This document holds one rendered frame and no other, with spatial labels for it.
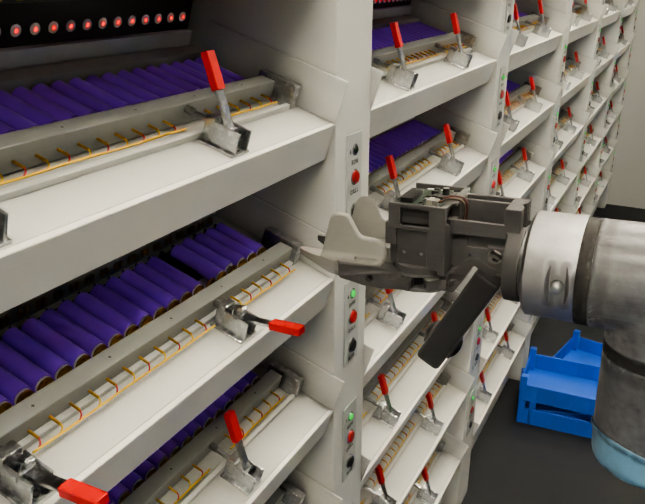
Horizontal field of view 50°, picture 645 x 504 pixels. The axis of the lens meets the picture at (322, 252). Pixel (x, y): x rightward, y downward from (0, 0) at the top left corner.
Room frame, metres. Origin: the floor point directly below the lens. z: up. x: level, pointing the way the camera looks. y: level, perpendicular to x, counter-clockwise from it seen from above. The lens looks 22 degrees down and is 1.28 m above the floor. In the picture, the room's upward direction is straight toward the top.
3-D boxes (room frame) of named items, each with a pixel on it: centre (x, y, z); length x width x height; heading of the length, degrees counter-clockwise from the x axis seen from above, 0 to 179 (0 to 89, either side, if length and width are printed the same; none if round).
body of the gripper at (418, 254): (0.58, -0.12, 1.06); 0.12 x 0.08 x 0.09; 62
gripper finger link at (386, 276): (0.59, -0.06, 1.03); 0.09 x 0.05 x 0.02; 70
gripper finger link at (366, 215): (0.65, -0.04, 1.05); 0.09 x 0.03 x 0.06; 54
